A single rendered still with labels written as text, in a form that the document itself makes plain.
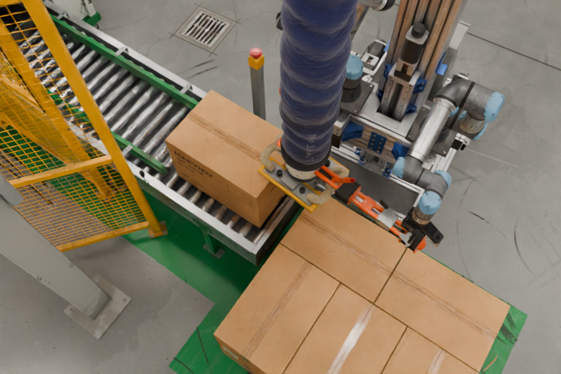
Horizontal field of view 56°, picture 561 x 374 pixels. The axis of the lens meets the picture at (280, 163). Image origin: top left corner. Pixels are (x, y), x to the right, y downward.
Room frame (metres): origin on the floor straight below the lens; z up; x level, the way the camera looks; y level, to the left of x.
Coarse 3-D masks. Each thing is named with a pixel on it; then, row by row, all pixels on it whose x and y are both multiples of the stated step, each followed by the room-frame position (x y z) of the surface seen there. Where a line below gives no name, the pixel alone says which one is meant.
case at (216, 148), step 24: (216, 96) 1.73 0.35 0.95; (192, 120) 1.57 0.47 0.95; (216, 120) 1.57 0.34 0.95; (240, 120) 1.57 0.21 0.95; (264, 120) 1.57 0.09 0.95; (168, 144) 1.44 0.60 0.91; (192, 144) 1.42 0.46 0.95; (216, 144) 1.42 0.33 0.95; (240, 144) 1.42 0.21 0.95; (264, 144) 1.42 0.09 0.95; (192, 168) 1.36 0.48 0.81; (216, 168) 1.28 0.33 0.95; (240, 168) 1.28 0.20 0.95; (216, 192) 1.27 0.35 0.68; (240, 192) 1.17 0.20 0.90; (264, 192) 1.16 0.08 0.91; (264, 216) 1.15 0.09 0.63
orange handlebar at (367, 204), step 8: (320, 168) 1.15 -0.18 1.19; (320, 176) 1.10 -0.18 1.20; (336, 176) 1.10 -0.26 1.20; (336, 184) 1.06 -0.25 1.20; (360, 192) 1.02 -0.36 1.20; (352, 200) 0.98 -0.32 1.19; (368, 200) 0.98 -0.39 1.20; (360, 208) 0.95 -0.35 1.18; (368, 208) 0.94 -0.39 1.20; (376, 208) 0.95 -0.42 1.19; (376, 216) 0.90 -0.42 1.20; (400, 224) 0.87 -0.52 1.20; (400, 232) 0.83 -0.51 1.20; (424, 240) 0.79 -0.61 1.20
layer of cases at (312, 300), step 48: (288, 240) 1.04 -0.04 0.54; (336, 240) 1.04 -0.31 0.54; (384, 240) 1.04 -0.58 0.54; (288, 288) 0.77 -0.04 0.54; (336, 288) 0.78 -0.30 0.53; (384, 288) 0.77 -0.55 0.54; (432, 288) 0.77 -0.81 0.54; (480, 288) 0.77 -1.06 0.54; (240, 336) 0.52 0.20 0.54; (288, 336) 0.52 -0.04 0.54; (336, 336) 0.52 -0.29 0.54; (384, 336) 0.52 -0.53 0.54; (432, 336) 0.52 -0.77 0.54; (480, 336) 0.52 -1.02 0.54
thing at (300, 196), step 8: (272, 160) 1.25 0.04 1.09; (264, 168) 1.21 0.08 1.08; (280, 168) 1.20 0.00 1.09; (264, 176) 1.17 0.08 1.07; (272, 176) 1.16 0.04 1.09; (280, 176) 1.16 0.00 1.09; (280, 184) 1.12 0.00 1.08; (304, 184) 1.12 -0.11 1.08; (288, 192) 1.08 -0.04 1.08; (296, 192) 1.08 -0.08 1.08; (304, 192) 1.07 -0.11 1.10; (312, 192) 1.08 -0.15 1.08; (296, 200) 1.04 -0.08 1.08; (304, 200) 1.03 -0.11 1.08; (312, 208) 1.00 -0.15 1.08
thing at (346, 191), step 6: (342, 186) 1.05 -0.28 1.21; (348, 186) 1.05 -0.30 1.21; (354, 186) 1.05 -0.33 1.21; (360, 186) 1.04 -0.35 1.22; (336, 192) 1.01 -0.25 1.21; (342, 192) 1.02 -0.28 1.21; (348, 192) 1.02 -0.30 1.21; (354, 192) 1.02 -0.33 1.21; (342, 198) 0.99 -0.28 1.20; (348, 198) 0.99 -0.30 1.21; (348, 204) 0.98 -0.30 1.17
